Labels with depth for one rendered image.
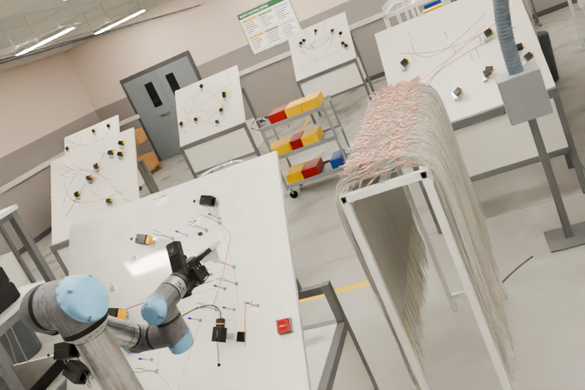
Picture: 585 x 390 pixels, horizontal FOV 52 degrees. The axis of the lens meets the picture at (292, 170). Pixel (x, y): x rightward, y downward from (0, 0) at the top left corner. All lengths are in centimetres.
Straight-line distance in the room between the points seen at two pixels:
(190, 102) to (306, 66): 251
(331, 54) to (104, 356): 986
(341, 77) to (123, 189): 548
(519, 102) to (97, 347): 312
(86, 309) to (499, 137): 385
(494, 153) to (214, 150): 541
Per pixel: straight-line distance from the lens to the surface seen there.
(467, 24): 519
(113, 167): 684
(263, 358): 242
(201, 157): 949
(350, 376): 275
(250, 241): 252
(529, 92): 404
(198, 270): 190
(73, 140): 1129
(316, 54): 1124
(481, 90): 490
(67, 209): 710
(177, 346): 181
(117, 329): 179
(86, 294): 151
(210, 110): 953
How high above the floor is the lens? 217
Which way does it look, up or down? 14 degrees down
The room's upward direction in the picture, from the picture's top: 24 degrees counter-clockwise
